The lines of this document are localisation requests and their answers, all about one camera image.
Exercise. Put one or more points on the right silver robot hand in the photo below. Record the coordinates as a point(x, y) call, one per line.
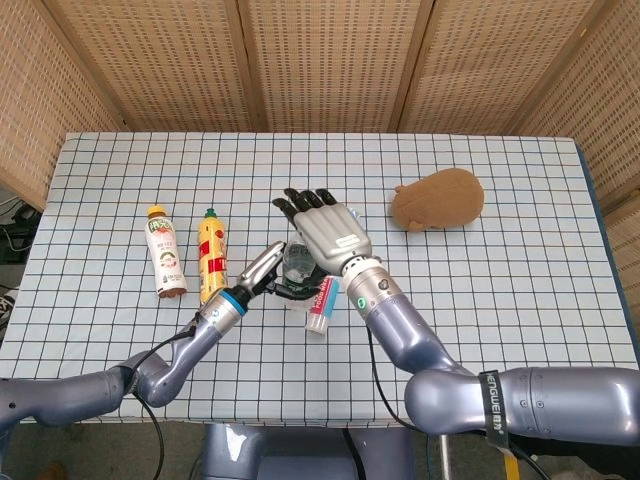
point(327, 232)

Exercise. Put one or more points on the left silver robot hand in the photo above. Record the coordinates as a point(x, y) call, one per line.
point(260, 267)

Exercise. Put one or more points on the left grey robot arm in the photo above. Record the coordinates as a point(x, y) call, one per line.
point(175, 360)

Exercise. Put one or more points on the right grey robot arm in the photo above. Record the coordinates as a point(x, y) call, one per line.
point(415, 340)

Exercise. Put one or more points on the yellow drink bottle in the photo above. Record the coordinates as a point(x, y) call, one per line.
point(212, 255)

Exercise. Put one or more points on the white label brown drink bottle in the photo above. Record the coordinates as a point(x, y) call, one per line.
point(166, 250)

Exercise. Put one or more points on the brown plush toy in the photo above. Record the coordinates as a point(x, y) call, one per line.
point(440, 200)

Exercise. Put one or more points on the blue checked tablecloth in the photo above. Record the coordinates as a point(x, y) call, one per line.
point(450, 300)

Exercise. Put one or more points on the woven bamboo screen panel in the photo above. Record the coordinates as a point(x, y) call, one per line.
point(615, 125)
point(40, 100)
point(500, 60)
point(335, 60)
point(160, 60)

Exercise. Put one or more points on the grey robot torso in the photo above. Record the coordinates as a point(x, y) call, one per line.
point(300, 455)

